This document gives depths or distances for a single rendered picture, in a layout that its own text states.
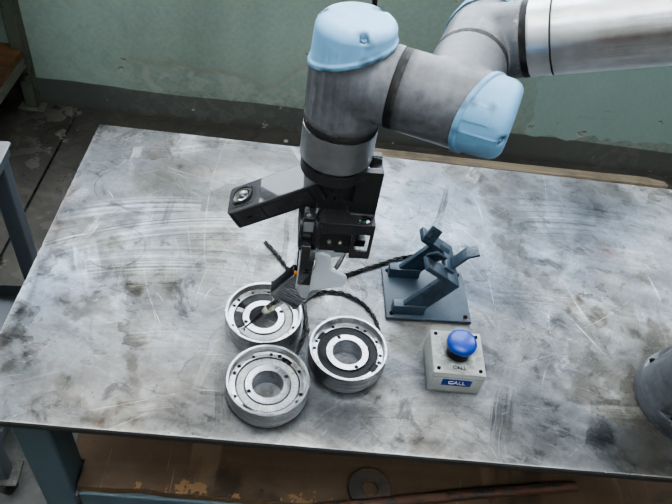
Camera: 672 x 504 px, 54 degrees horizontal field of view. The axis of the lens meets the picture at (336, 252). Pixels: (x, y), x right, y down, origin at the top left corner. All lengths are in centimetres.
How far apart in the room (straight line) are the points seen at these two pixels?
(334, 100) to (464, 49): 13
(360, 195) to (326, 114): 12
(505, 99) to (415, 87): 8
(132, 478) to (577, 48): 86
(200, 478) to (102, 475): 15
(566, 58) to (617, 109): 206
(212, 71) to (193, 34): 15
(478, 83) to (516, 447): 50
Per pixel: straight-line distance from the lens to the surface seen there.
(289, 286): 81
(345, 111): 61
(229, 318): 91
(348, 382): 86
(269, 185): 72
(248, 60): 248
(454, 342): 88
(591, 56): 68
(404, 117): 59
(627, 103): 273
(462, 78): 59
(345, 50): 58
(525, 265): 112
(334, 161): 64
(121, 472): 112
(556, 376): 100
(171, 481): 110
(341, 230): 71
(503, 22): 69
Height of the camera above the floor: 155
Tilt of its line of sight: 46 degrees down
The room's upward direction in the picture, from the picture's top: 10 degrees clockwise
